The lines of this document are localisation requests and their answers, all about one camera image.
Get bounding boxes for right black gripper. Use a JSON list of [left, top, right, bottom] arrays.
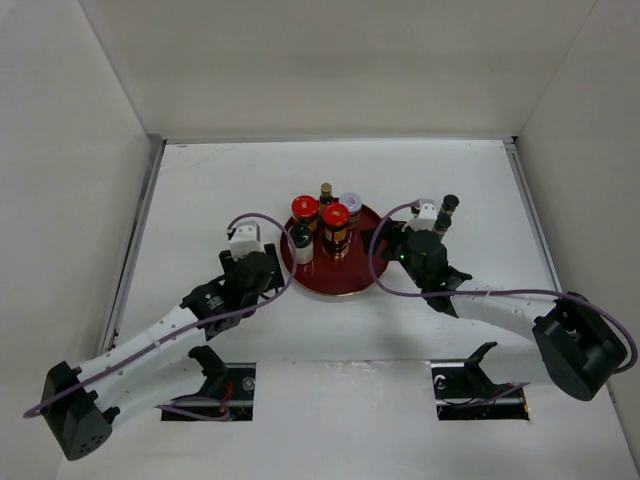
[[360, 217, 427, 289]]

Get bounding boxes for black cap pepper shaker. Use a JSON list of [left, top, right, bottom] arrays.
[[441, 194, 460, 216], [433, 213, 452, 237]]

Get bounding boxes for black cap white shaker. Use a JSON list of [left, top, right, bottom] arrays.
[[289, 223, 314, 265]]

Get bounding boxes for red lid sauce jar back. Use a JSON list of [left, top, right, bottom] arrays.
[[322, 203, 350, 259]]

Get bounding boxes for red lid sauce jar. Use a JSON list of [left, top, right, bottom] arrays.
[[291, 195, 319, 233], [322, 203, 350, 259]]

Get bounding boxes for white lid sauce jar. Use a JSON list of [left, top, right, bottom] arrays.
[[339, 192, 363, 230]]

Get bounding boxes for red lid sauce jar front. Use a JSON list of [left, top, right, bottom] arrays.
[[291, 195, 319, 233]]

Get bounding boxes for yellow label oil bottle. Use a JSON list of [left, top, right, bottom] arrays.
[[319, 182, 334, 206]]

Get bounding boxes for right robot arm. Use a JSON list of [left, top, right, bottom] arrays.
[[361, 215, 638, 401]]

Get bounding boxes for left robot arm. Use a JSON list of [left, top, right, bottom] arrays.
[[36, 243, 285, 461]]

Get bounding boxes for red round tray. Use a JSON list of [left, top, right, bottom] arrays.
[[294, 205, 381, 296]]

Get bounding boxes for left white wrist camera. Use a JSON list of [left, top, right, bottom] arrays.
[[227, 221, 264, 261]]

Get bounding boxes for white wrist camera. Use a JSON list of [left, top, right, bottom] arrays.
[[405, 199, 439, 231], [227, 221, 264, 261]]

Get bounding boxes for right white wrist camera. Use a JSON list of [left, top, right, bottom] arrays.
[[405, 199, 439, 231]]

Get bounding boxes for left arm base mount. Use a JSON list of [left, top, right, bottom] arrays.
[[158, 346, 257, 422]]

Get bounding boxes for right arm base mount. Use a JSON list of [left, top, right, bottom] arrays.
[[430, 342, 530, 421]]

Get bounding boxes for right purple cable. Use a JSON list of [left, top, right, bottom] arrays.
[[368, 201, 640, 371]]

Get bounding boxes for purple cable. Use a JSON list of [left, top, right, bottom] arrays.
[[22, 213, 299, 420], [368, 201, 640, 371]]

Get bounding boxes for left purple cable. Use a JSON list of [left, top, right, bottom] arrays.
[[22, 213, 299, 420]]

